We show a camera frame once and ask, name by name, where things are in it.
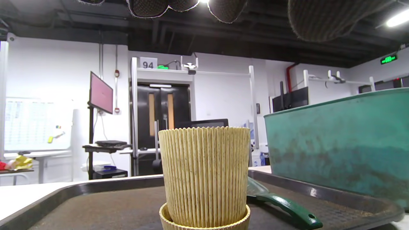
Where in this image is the black double door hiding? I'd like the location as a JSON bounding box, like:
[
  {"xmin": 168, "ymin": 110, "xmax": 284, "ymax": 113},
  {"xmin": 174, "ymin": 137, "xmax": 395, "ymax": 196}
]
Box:
[{"xmin": 129, "ymin": 82, "xmax": 192, "ymax": 176}]

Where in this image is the dark monitor on desk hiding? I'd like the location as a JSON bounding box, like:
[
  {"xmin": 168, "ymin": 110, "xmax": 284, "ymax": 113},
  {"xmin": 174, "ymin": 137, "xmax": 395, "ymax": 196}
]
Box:
[{"xmin": 272, "ymin": 81, "xmax": 310, "ymax": 113}]

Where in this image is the yellow ribbed flower pot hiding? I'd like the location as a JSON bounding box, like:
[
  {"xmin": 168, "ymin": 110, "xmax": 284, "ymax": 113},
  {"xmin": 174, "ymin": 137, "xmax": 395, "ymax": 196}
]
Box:
[{"xmin": 158, "ymin": 126, "xmax": 251, "ymax": 230}]

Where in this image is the monitor on black stand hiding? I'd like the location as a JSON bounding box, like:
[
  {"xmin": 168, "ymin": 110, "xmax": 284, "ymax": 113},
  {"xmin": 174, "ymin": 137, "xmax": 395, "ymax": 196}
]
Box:
[{"xmin": 82, "ymin": 71, "xmax": 132, "ymax": 180}]

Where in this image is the long ceiling light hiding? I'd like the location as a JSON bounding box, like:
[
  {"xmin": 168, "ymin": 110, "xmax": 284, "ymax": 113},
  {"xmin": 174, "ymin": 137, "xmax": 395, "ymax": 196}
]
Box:
[{"xmin": 386, "ymin": 8, "xmax": 409, "ymax": 28}]

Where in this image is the green exit sign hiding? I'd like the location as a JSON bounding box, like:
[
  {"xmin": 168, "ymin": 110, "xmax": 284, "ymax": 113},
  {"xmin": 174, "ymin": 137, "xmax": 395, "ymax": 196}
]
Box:
[{"xmin": 380, "ymin": 54, "xmax": 398, "ymax": 65}]

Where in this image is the green garden trowel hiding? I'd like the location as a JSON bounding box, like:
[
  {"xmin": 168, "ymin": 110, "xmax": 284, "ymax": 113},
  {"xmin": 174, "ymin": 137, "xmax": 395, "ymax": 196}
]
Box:
[{"xmin": 247, "ymin": 177, "xmax": 323, "ymax": 230}]

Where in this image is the whiteboard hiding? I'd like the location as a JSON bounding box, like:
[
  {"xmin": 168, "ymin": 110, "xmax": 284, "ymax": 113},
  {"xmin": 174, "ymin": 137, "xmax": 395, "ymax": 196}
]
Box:
[{"xmin": 4, "ymin": 97, "xmax": 74, "ymax": 151}]

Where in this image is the teal plastic storage box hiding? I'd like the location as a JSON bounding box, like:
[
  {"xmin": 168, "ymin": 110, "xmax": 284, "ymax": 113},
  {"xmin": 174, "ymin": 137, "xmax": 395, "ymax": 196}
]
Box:
[{"xmin": 264, "ymin": 88, "xmax": 409, "ymax": 209}]

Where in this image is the person's left hand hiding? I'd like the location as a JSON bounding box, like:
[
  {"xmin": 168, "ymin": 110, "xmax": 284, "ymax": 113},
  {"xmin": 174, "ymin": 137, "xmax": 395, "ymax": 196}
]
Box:
[{"xmin": 77, "ymin": 0, "xmax": 397, "ymax": 42}]

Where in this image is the dark brown plastic tray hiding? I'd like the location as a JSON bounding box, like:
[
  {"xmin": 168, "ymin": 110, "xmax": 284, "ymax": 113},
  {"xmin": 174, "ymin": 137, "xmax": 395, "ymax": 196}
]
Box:
[{"xmin": 0, "ymin": 169, "xmax": 405, "ymax": 230}]

